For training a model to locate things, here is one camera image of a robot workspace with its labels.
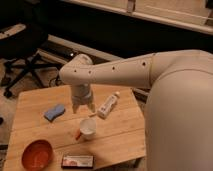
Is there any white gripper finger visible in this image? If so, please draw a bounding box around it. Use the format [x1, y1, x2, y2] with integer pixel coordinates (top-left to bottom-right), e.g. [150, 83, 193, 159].
[72, 104, 80, 114]
[88, 103, 96, 113]

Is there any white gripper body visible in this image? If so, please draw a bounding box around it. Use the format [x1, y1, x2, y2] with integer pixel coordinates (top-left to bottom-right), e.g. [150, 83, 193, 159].
[71, 84, 93, 105]

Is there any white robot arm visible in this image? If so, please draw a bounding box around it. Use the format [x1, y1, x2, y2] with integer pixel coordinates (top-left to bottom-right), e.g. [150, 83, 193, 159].
[59, 49, 213, 171]

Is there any orange ceramic bowl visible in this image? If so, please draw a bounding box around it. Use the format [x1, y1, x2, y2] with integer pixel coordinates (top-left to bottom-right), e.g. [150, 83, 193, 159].
[21, 139, 53, 171]

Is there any white tube bottle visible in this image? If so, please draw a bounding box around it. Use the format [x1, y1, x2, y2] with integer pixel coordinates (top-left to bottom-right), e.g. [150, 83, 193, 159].
[97, 92, 120, 119]

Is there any blue sponge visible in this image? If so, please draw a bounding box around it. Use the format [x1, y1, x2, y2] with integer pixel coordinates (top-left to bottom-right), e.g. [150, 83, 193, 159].
[44, 104, 65, 122]

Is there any orange carrot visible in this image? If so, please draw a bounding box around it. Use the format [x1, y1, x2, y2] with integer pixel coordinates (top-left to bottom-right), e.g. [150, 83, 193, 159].
[75, 130, 82, 140]

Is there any wooden table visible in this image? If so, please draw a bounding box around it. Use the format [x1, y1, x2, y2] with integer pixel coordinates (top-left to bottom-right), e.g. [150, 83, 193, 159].
[3, 85, 146, 171]

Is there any small flat box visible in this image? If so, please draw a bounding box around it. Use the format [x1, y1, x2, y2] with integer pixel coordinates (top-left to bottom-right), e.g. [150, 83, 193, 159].
[61, 155, 94, 169]

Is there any black office chair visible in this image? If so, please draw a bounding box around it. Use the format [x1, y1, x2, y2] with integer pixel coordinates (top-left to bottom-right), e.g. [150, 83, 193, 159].
[0, 0, 62, 98]

